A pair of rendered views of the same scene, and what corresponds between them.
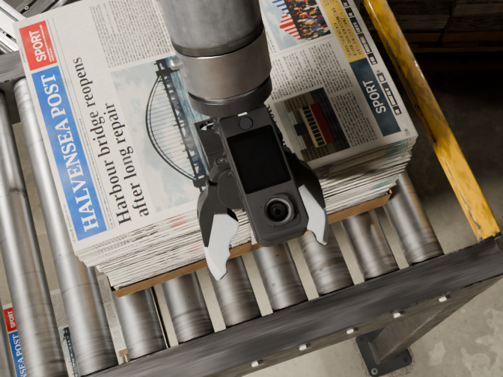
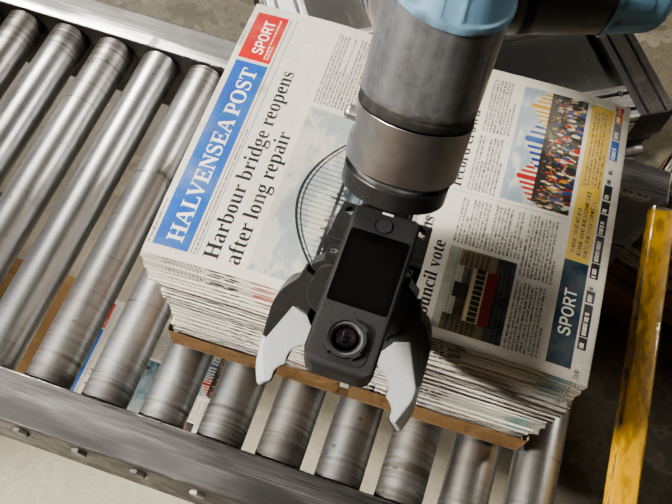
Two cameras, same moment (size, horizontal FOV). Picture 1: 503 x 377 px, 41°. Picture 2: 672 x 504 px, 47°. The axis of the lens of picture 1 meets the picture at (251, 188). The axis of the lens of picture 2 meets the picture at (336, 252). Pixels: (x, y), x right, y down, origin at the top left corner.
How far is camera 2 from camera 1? 0.11 m
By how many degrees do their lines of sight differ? 12
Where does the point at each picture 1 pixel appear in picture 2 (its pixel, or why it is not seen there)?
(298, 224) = (356, 369)
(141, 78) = (336, 131)
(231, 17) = (432, 91)
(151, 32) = not seen: hidden behind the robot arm
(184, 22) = (380, 65)
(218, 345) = (231, 465)
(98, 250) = (165, 267)
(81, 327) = (118, 345)
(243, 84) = (403, 177)
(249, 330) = (273, 474)
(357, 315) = not seen: outside the picture
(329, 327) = not seen: outside the picture
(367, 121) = (538, 332)
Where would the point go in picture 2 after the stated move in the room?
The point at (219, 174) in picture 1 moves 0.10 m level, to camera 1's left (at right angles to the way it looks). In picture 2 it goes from (323, 264) to (206, 190)
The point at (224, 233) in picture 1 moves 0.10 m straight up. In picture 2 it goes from (291, 334) to (294, 275)
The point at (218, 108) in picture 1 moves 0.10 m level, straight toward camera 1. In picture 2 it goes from (361, 187) to (281, 314)
